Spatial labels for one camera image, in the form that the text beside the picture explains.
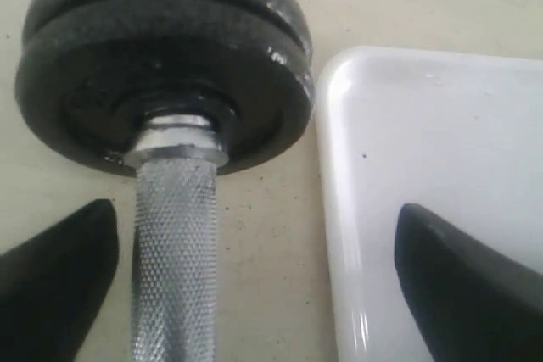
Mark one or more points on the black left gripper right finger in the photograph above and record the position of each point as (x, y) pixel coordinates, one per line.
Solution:
(470, 303)

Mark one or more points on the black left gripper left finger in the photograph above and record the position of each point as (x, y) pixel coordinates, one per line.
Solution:
(53, 285)

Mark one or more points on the chrome threaded dumbbell bar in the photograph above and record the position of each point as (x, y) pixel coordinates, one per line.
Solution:
(174, 261)

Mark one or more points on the white rectangular plastic tray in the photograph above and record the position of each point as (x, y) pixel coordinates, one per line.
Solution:
(459, 134)

